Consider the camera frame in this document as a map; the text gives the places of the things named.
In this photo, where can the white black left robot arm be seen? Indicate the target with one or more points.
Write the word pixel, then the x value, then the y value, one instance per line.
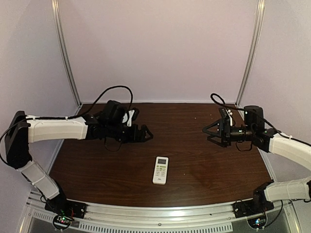
pixel 115 121

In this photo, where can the left aluminium frame post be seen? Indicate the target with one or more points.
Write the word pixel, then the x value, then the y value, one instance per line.
pixel 64 51

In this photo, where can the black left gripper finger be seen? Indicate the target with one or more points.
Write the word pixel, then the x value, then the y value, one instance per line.
pixel 145 131
pixel 143 138

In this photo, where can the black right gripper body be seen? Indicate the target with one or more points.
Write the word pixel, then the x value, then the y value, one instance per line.
pixel 225 131

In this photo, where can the aluminium frame post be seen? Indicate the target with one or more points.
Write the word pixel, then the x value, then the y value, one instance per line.
pixel 64 51
pixel 259 17

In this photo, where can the white remote control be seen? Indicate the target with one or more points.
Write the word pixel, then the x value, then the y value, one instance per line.
pixel 160 170

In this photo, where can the front aluminium rail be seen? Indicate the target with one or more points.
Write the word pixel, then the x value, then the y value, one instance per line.
pixel 216 218

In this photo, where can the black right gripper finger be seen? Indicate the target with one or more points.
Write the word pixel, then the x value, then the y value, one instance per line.
pixel 215 140
pixel 213 128

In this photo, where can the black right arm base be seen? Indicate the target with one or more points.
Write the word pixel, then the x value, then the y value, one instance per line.
pixel 242 208

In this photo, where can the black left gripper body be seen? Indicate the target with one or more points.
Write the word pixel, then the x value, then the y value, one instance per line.
pixel 137 134

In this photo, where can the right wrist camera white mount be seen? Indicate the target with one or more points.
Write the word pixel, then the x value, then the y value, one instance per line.
pixel 226 116

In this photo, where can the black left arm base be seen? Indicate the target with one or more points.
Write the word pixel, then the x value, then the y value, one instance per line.
pixel 71 209

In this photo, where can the right aluminium frame post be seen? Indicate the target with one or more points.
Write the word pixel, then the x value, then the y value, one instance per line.
pixel 259 17

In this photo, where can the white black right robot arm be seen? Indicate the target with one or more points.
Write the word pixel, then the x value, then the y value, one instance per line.
pixel 275 142

